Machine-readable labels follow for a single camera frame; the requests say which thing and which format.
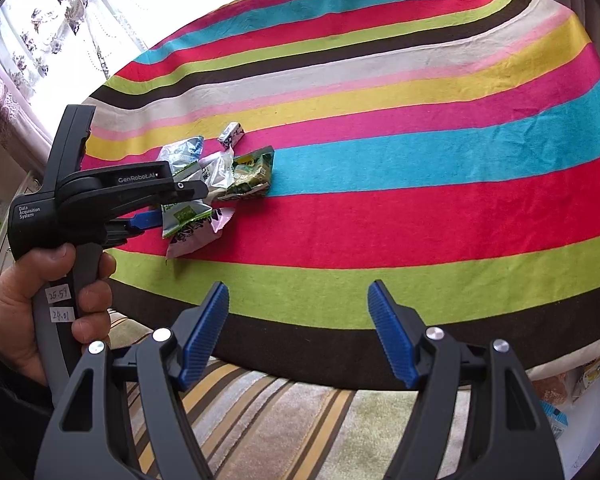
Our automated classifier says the large orange white bread packet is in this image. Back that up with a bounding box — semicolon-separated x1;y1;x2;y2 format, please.
527;355;576;403

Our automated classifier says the pink black print snack packet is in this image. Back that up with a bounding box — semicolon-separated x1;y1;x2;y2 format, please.
166;205;235;260

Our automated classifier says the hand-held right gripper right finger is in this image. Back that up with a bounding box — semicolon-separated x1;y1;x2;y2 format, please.
367;280;566;480

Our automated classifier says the silver blue snack packet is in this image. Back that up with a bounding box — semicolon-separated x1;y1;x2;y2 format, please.
156;136;206;173

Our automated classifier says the white serrated snack packet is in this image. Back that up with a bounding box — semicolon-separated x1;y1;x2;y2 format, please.
200;152;236;193

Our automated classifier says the blue cartoon snack packet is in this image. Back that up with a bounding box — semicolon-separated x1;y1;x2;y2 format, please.
542;400;568;441

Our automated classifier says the green white snack packet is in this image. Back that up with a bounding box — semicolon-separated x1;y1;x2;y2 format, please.
160;199;213;238

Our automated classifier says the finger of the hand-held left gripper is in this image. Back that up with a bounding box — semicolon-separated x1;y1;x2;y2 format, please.
104;209;165;248
157;180;211;208

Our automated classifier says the white sheer curtain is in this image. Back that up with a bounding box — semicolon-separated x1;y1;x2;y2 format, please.
0;0;156;126

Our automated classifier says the person's left hand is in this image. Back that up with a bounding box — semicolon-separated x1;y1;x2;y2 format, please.
0;242;117;386

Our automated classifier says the small white blue candy packet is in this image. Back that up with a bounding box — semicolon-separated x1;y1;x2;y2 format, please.
216;121;246;148

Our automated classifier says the colourful striped tablecloth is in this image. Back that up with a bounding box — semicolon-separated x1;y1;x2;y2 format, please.
80;0;600;396

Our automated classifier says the striped plush cushion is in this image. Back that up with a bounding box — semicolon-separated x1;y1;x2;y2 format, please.
107;310;486;480

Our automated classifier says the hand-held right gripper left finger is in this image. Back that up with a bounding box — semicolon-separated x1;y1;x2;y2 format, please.
34;281;231;480

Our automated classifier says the person's left forearm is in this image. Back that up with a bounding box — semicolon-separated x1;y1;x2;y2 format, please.
0;305;56;480

